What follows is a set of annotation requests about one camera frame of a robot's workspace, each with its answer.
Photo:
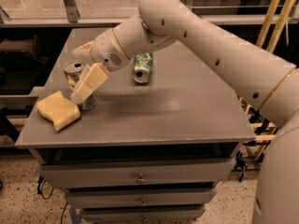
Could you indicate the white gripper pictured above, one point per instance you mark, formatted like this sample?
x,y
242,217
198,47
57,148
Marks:
x,y
106,49

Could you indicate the silver redbull can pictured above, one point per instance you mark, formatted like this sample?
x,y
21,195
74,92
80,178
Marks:
x,y
72,71

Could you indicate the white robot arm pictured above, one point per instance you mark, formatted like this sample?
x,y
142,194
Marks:
x,y
268,83

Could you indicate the green crushed soda can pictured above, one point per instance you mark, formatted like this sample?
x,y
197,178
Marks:
x,y
142,69

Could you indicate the yellow wavy sponge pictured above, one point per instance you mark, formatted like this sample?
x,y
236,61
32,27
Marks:
x,y
59,110

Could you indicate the top grey drawer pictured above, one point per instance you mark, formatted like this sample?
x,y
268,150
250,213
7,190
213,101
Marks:
x,y
120,174

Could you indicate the grey drawer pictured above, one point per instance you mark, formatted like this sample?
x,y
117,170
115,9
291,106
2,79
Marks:
x,y
139,198
143,214
120,174

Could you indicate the middle grey drawer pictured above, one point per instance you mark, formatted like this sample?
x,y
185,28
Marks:
x,y
139,198

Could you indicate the bottom grey drawer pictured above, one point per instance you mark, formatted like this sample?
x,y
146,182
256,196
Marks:
x,y
143,214

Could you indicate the metal railing frame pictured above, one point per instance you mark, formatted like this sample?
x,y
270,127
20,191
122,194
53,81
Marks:
x,y
21,13

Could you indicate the wooden frame stand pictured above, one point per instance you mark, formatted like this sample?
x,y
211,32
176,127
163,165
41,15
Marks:
x,y
264,129

